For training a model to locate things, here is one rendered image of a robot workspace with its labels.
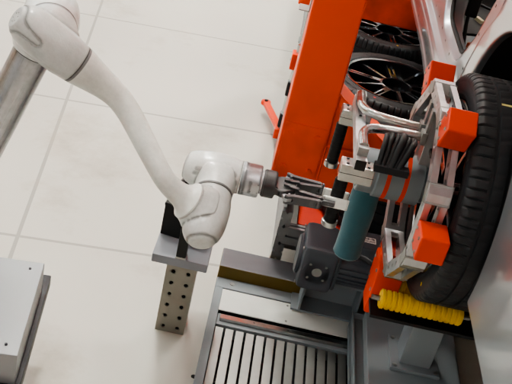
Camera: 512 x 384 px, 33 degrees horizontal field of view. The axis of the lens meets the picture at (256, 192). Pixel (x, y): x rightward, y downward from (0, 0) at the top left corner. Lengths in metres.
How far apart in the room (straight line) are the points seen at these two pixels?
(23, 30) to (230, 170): 0.62
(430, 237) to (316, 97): 0.84
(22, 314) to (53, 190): 1.33
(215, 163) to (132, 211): 1.39
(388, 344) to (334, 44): 0.98
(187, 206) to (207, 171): 0.14
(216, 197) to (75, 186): 1.61
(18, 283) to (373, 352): 1.12
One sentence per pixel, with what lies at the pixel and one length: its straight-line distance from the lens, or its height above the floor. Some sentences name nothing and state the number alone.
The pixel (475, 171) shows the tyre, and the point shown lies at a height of 1.04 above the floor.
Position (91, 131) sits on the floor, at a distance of 4.15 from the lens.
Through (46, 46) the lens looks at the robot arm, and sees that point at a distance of 2.07.
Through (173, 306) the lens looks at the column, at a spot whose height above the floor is 0.11.
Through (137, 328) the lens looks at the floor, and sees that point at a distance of 3.02.
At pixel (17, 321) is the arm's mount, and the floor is 0.40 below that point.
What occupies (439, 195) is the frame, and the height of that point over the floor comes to 0.96.
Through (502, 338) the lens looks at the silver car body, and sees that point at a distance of 1.94.
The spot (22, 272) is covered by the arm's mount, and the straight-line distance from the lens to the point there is 2.55.
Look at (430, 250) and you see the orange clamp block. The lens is 2.18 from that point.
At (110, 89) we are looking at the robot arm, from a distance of 2.13.
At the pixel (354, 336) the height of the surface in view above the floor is 0.15.
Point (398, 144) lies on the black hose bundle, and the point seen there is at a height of 1.03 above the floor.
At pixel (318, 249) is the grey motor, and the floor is 0.40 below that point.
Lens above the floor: 1.96
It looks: 30 degrees down
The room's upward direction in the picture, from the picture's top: 14 degrees clockwise
